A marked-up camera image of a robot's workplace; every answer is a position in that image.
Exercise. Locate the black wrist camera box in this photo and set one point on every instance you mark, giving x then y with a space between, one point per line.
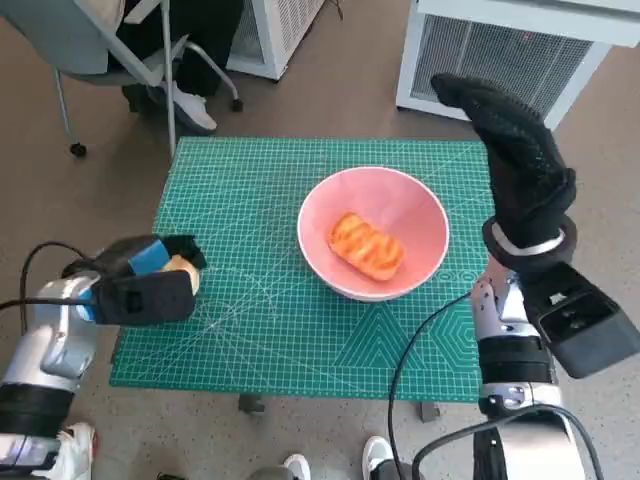
585 325
145 300

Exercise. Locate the seated person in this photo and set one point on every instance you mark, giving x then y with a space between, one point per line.
205 35

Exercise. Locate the pink bowl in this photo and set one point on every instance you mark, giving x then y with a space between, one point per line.
400 195

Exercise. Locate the round tan toy bun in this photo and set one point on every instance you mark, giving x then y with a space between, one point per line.
187 265

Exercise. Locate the grey office chair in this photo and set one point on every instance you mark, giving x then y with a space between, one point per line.
60 35

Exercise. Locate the small white mesh cabinet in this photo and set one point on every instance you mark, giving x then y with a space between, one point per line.
285 25

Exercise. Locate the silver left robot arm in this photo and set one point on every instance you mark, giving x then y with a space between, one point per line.
50 340

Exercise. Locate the grey table leg bracket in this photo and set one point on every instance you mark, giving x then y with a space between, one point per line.
251 404
428 411

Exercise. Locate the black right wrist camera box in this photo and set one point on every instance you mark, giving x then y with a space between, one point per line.
585 325

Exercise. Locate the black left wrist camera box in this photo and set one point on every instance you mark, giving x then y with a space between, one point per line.
145 300

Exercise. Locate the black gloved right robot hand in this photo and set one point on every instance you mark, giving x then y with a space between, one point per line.
525 175

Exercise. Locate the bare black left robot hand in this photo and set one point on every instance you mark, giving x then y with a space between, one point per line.
125 255

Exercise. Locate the person in white clothing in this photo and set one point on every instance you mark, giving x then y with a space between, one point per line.
80 450

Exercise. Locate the green cutting mat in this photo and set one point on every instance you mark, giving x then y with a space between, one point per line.
260 340

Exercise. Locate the large white mesh cabinet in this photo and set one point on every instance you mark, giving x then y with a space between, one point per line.
500 55

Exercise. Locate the orange striped toy bread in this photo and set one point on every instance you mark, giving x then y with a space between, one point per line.
365 245

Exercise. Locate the person with white shoes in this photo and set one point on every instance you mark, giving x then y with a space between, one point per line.
376 452

